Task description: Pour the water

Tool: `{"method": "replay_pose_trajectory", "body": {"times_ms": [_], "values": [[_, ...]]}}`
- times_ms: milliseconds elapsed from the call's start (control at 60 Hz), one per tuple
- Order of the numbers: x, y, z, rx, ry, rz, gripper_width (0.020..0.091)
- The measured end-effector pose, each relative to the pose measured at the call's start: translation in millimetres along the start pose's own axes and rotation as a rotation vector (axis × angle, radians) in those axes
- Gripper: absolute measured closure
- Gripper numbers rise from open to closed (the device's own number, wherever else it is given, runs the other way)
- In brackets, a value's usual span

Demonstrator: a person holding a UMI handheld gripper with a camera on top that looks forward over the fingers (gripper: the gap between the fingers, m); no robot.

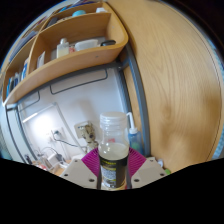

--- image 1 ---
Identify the white wall socket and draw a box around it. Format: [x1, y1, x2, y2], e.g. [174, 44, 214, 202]
[49, 128, 64, 143]

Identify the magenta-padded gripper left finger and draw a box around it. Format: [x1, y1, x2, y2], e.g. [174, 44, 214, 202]
[59, 148, 101, 190]

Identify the clear bottle with dark label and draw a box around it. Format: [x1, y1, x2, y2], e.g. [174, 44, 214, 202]
[97, 111, 130, 191]

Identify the wooden shelf unit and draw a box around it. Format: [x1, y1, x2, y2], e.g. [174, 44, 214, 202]
[1, 1, 129, 107]

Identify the white wall box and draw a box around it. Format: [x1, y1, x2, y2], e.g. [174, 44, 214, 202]
[73, 120, 91, 139]

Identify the black power cable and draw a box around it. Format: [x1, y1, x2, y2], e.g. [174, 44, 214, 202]
[53, 130, 84, 149]

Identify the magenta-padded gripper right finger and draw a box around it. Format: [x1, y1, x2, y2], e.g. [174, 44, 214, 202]
[126, 148, 168, 189]

